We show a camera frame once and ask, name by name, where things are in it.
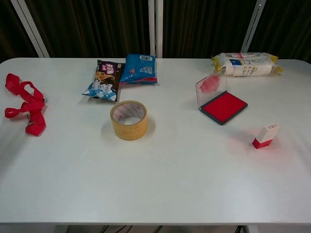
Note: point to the white slanted frame post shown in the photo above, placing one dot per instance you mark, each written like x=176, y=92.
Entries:
x=253, y=24
x=31, y=31

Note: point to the white upright frame post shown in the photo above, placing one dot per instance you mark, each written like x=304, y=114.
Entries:
x=159, y=24

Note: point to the white yellow plastic package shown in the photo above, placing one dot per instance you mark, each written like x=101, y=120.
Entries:
x=247, y=66

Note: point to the red ink pad clear lid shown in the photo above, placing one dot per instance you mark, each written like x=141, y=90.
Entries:
x=223, y=107

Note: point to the red white stamp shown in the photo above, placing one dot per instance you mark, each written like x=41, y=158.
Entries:
x=264, y=136

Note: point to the dark pleated curtain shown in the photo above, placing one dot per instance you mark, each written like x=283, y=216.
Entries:
x=97, y=24

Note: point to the yellowish packing tape roll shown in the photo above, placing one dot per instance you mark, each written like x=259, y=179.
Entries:
x=128, y=131

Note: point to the brown snack bag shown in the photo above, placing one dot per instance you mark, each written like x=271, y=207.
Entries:
x=104, y=80

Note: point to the blue snack bag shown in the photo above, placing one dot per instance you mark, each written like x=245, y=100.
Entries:
x=139, y=69

